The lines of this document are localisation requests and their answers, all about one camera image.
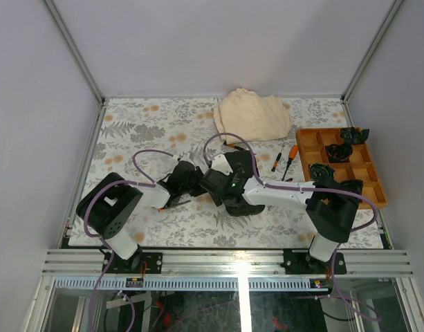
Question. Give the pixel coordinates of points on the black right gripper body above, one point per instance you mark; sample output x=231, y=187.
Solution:
x=218, y=200

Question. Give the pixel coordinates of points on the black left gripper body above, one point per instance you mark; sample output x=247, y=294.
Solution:
x=194, y=189

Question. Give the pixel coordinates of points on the dark green tool case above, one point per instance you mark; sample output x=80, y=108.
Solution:
x=249, y=209

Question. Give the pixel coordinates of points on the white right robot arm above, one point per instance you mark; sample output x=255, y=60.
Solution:
x=330, y=209

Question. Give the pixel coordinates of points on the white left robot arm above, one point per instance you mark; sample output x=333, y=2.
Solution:
x=108, y=206

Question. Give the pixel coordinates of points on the floral table mat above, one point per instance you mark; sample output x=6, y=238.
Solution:
x=140, y=138

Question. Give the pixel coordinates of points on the orange utility knife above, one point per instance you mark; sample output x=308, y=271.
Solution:
x=173, y=205

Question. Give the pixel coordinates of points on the small precision screwdriver by bag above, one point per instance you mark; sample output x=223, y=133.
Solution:
x=234, y=146

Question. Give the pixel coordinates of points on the small black orange screwdriver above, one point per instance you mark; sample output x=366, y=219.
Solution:
x=277, y=160

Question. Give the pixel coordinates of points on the cream cloth bag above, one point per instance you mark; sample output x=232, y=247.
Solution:
x=244, y=115

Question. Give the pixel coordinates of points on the dark tape roll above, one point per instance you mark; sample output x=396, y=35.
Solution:
x=318, y=170
x=354, y=136
x=339, y=153
x=352, y=185

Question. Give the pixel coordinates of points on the orange compartment tray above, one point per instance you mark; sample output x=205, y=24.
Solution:
x=313, y=144

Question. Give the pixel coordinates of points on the dark tape roll bottom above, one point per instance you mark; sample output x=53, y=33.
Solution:
x=352, y=185

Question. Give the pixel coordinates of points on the dark tape roll top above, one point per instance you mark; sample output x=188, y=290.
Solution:
x=354, y=136

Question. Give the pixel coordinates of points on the orange handled long screwdriver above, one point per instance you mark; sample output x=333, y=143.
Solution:
x=291, y=156

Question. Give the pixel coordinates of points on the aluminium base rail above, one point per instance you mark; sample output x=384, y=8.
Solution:
x=178, y=270

